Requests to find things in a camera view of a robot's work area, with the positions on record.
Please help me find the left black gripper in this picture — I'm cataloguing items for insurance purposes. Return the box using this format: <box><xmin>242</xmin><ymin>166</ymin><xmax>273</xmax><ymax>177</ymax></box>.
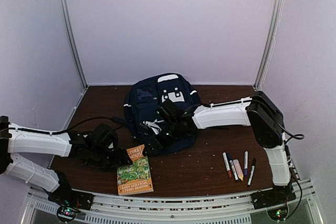
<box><xmin>90</xmin><ymin>145</ymin><xmax>133</xmax><ymax>173</ymax></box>

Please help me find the right aluminium frame post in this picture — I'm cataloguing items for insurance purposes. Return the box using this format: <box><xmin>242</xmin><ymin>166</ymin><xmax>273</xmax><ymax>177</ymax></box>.
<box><xmin>254</xmin><ymin>0</ymin><xmax>284</xmax><ymax>90</ymax></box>

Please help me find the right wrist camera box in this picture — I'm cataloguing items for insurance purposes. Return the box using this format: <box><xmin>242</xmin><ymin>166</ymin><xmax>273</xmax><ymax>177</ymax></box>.
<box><xmin>156</xmin><ymin>99</ymin><xmax>184</xmax><ymax>123</ymax></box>

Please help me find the blue capped white marker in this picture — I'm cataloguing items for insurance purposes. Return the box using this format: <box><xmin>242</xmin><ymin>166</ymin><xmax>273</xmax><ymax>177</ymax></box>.
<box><xmin>227</xmin><ymin>153</ymin><xmax>239</xmax><ymax>182</ymax></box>

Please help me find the pink and yellow highlighter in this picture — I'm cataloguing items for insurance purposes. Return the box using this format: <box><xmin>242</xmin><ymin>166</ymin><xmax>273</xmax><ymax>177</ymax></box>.
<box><xmin>233</xmin><ymin>159</ymin><xmax>244</xmax><ymax>181</ymax></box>

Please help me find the orange Treehouse paperback book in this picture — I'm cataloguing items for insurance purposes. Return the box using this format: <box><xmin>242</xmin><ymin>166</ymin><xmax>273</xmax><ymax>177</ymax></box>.
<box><xmin>117</xmin><ymin>144</ymin><xmax>154</xmax><ymax>196</ymax></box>

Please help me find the aluminium frame post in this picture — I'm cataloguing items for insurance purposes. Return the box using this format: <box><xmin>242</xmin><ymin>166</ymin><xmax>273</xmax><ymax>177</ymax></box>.
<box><xmin>60</xmin><ymin>0</ymin><xmax>88</xmax><ymax>89</ymax></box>
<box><xmin>254</xmin><ymin>0</ymin><xmax>284</xmax><ymax>90</ymax></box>

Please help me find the brown capped white marker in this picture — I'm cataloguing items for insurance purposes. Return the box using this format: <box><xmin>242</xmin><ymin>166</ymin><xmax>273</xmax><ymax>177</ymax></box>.
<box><xmin>222</xmin><ymin>152</ymin><xmax>232</xmax><ymax>178</ymax></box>

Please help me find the left aluminium frame post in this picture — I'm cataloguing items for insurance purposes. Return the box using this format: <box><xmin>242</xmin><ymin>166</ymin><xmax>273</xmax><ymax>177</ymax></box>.
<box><xmin>60</xmin><ymin>0</ymin><xmax>88</xmax><ymax>89</ymax></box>

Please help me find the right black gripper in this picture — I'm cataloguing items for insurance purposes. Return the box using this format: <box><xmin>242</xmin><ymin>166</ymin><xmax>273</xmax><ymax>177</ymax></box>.
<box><xmin>142</xmin><ymin>120</ymin><xmax>181</xmax><ymax>156</ymax></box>

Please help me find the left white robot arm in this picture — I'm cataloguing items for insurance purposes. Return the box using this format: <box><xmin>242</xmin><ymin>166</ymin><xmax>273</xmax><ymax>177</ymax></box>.
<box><xmin>1</xmin><ymin>116</ymin><xmax>132</xmax><ymax>208</ymax></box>

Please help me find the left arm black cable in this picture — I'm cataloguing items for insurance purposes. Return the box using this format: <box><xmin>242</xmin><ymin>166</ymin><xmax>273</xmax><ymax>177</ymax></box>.
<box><xmin>7</xmin><ymin>116</ymin><xmax>124</xmax><ymax>134</ymax></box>

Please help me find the purple capped white marker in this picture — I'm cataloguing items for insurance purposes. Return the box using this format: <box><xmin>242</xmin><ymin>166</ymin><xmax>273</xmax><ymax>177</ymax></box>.
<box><xmin>244</xmin><ymin>151</ymin><xmax>248</xmax><ymax>177</ymax></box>

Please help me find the black marker pen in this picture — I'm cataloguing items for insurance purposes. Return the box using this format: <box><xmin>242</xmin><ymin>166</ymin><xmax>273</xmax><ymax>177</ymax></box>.
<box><xmin>247</xmin><ymin>158</ymin><xmax>257</xmax><ymax>187</ymax></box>

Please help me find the navy blue student backpack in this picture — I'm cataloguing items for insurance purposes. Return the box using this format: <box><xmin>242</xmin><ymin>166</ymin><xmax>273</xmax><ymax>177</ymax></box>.
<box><xmin>113</xmin><ymin>73</ymin><xmax>201</xmax><ymax>156</ymax></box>

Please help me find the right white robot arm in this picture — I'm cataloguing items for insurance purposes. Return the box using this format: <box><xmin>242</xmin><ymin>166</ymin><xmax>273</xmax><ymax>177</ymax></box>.
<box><xmin>139</xmin><ymin>91</ymin><xmax>305</xmax><ymax>208</ymax></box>

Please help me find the front aluminium rail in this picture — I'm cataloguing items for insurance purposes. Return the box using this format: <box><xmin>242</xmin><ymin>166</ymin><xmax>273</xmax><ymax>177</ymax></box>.
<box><xmin>20</xmin><ymin>178</ymin><xmax>325</xmax><ymax>224</ymax></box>

